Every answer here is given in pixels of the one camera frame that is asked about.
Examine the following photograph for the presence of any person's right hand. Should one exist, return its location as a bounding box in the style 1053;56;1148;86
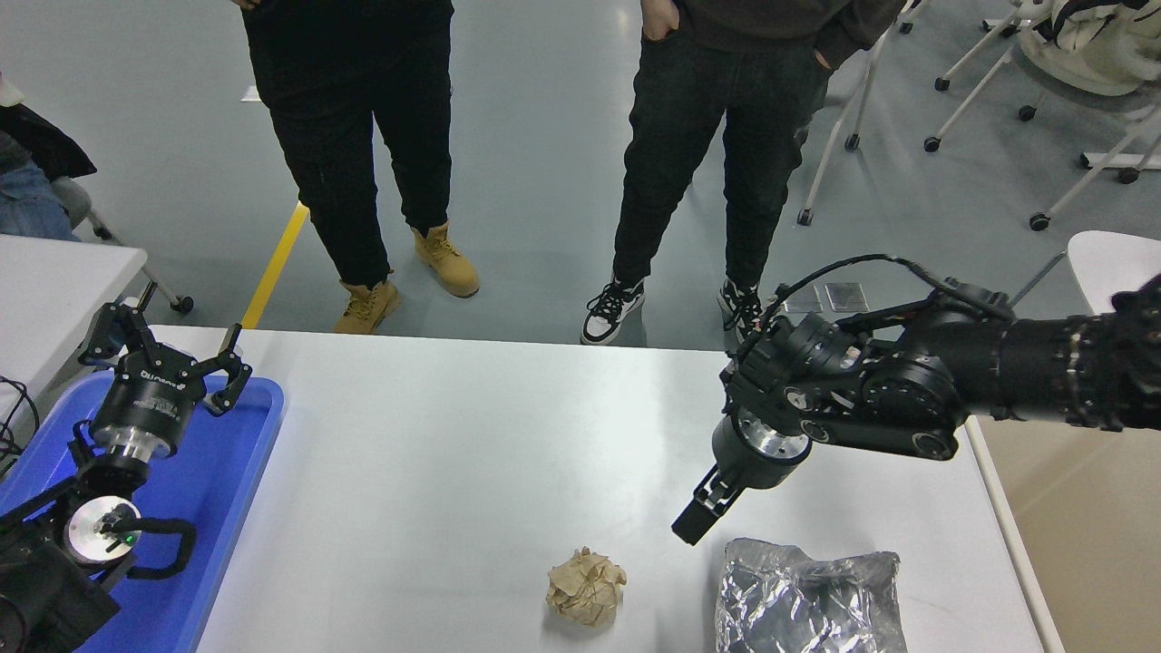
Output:
641;0;679;42

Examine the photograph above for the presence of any cream jacket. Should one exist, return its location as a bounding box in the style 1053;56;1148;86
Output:
1020;0;1161;98

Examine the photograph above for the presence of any crumpled tan paper ball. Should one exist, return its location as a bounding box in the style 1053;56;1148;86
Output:
545;546;629;628

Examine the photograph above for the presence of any blue plastic tray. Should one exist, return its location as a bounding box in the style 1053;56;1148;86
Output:
0;372;287;653

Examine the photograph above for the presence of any black cable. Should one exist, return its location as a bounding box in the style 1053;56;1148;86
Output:
0;376;42;477

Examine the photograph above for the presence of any grey wheeled chair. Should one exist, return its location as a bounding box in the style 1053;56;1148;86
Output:
50;177;194;317

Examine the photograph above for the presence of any person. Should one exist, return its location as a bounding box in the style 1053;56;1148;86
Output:
580;0;908;347
0;77;99;241
234;0;482;336

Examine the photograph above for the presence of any white rounded side table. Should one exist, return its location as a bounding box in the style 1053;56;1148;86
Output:
1011;230;1161;314

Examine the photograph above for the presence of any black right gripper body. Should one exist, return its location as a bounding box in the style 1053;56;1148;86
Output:
710;414;813;491

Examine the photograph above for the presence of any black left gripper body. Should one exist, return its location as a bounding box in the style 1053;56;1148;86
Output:
90;345;204;447

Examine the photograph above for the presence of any large pale bin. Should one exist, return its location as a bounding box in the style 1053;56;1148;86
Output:
964;413;1161;653

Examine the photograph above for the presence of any white wheeled chair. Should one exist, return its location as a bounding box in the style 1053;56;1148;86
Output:
923;41;1044;153
898;0;1044;92

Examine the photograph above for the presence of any white wheeled table frame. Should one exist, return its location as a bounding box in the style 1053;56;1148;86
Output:
1029;109;1161;232

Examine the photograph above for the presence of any white wheeled chair frame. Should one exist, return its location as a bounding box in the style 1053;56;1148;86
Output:
796;0;912;228

